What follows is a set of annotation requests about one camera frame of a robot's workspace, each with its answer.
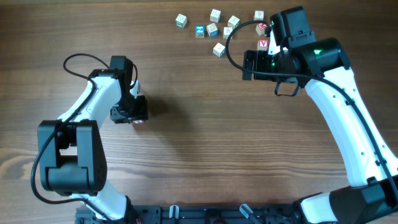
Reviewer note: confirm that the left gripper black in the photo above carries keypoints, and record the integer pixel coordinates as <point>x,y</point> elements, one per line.
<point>138,114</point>

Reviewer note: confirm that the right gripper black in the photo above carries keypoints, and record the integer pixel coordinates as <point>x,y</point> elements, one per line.
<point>260,58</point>

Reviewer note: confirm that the yellow sided picture block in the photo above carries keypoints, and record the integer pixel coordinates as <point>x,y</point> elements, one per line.
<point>138,121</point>

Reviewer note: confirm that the blue P letter block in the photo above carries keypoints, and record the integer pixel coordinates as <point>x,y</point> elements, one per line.
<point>219,50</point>

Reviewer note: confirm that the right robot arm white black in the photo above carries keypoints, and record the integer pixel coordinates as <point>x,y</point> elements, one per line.
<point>291,54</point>

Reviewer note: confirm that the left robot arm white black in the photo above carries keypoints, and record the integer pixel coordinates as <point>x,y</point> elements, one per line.
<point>71,160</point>

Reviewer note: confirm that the red V letter block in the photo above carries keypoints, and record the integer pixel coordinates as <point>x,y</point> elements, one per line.
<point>263,44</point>

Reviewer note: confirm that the red M letter block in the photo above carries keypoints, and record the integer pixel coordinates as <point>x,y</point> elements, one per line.
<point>261,29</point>

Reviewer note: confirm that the picture block centre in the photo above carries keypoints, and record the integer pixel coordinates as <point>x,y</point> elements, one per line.
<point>226,32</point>

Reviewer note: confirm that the plain block upper right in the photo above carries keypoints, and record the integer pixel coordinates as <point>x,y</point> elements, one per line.
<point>259,15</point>

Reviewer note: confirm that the plain block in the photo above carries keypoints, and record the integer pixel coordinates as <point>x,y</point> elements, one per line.
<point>259,15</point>
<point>215,15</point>

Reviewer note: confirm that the green sided block upper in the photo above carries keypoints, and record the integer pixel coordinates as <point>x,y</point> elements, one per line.
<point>233,22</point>

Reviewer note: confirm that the blue sided picture block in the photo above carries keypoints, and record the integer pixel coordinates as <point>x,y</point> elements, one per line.
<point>212,30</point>

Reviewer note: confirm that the plain top block upper middle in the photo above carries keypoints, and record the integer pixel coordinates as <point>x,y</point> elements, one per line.
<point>215,15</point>

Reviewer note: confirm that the blue H letter block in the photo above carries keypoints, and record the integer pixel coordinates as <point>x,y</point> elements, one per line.
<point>199,32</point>

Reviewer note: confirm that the green letter block far left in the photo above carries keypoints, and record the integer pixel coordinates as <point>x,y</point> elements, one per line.
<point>181,21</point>

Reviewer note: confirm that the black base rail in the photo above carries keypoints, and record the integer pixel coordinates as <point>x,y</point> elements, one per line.
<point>273,213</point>

